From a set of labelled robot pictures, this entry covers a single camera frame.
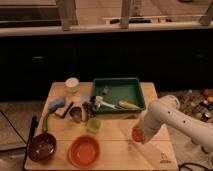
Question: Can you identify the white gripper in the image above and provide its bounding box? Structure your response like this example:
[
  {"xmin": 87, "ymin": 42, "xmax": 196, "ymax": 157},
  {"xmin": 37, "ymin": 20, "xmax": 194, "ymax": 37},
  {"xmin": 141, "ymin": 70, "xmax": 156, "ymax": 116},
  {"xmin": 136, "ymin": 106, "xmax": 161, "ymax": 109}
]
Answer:
[{"xmin": 133, "ymin": 125, "xmax": 154, "ymax": 144}]

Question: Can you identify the red apple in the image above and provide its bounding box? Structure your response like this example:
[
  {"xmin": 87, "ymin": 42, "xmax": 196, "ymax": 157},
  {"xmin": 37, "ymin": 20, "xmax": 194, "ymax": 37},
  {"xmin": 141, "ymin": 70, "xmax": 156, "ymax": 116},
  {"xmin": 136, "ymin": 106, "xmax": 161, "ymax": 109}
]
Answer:
[{"xmin": 131, "ymin": 127, "xmax": 143, "ymax": 142}]

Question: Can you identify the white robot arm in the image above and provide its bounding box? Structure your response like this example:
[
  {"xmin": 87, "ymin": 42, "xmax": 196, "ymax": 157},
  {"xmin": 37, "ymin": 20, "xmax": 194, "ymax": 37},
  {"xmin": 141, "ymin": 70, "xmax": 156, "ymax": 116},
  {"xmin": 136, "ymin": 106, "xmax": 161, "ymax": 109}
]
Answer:
[{"xmin": 132, "ymin": 95, "xmax": 213, "ymax": 152}]

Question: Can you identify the red orange bowl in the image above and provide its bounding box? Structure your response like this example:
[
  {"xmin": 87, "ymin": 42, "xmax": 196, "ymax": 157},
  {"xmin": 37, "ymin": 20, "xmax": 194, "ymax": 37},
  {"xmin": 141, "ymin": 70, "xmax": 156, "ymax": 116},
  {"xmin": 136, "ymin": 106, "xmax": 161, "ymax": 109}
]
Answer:
[{"xmin": 67, "ymin": 135, "xmax": 100, "ymax": 169}]

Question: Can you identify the dark maroon bowl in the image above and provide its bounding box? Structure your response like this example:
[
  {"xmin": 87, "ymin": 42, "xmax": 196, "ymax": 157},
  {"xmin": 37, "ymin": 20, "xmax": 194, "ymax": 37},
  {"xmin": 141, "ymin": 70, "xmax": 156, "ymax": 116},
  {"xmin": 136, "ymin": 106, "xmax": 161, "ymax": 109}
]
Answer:
[{"xmin": 27, "ymin": 133, "xmax": 56, "ymax": 162}]

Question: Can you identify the yellow corn toy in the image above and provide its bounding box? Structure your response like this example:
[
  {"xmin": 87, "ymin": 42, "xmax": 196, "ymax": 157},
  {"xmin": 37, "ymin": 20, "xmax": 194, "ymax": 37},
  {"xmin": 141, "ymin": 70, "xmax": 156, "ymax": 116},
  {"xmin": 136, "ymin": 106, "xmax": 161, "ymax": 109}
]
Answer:
[{"xmin": 118, "ymin": 101, "xmax": 139, "ymax": 109}]

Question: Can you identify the green plastic tray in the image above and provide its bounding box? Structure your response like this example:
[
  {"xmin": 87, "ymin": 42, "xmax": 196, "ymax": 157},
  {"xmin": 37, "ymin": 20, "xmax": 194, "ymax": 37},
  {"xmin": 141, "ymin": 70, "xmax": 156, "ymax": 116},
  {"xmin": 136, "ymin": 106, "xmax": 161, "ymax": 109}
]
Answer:
[{"xmin": 92, "ymin": 78, "xmax": 146, "ymax": 114}]

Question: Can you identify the spice bottles cluster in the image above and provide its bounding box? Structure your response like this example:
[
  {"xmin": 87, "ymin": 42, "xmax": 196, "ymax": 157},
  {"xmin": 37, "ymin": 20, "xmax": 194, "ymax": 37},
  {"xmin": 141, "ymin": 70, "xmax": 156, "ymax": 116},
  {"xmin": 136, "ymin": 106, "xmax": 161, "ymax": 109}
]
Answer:
[{"xmin": 180, "ymin": 89, "xmax": 213, "ymax": 123}]

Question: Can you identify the small green cup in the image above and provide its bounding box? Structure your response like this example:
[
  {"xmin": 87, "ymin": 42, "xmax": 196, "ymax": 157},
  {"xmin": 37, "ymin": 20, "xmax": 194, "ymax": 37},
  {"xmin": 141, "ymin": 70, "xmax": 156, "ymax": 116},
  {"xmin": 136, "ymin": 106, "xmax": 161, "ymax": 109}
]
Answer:
[{"xmin": 87, "ymin": 118, "xmax": 101, "ymax": 133}]

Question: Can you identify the small grey object in tray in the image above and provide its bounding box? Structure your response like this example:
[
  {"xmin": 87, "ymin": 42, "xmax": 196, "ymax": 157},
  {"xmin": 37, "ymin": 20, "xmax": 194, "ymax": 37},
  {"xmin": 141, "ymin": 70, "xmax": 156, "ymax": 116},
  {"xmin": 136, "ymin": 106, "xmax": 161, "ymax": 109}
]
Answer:
[{"xmin": 102, "ymin": 86, "xmax": 109, "ymax": 95}]

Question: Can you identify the brown pinecone-like object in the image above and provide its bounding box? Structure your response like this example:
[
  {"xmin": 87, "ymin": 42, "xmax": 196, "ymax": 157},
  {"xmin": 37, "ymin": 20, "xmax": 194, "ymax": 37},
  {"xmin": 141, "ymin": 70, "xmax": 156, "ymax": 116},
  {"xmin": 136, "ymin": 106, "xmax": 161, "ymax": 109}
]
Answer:
[{"xmin": 82, "ymin": 102, "xmax": 95, "ymax": 120}]

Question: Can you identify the small metal cup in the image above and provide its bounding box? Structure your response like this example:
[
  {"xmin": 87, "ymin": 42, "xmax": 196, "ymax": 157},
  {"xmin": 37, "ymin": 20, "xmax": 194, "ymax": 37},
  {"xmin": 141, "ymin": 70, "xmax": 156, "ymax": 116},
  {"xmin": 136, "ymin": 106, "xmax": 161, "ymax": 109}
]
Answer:
[{"xmin": 69, "ymin": 107, "xmax": 82, "ymax": 123}]

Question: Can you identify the black stick tool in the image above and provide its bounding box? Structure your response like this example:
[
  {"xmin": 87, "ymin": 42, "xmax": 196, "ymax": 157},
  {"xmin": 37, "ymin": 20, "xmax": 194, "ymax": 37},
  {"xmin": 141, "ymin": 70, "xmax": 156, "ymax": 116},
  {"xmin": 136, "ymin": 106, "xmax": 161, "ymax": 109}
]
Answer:
[{"xmin": 55, "ymin": 102, "xmax": 73, "ymax": 118}]

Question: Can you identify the white cup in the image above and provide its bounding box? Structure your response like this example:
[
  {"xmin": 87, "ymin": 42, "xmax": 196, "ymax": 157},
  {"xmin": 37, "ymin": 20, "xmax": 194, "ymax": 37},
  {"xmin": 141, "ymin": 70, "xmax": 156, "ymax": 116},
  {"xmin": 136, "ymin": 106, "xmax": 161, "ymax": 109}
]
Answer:
[{"xmin": 65, "ymin": 77, "xmax": 79, "ymax": 93}]

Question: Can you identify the green handled utensil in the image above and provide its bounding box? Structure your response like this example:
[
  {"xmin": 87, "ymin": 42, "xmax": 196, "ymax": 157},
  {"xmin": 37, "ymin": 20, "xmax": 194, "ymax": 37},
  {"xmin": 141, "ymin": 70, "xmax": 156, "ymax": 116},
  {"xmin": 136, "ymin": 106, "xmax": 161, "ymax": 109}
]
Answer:
[{"xmin": 42, "ymin": 113, "xmax": 50, "ymax": 133}]

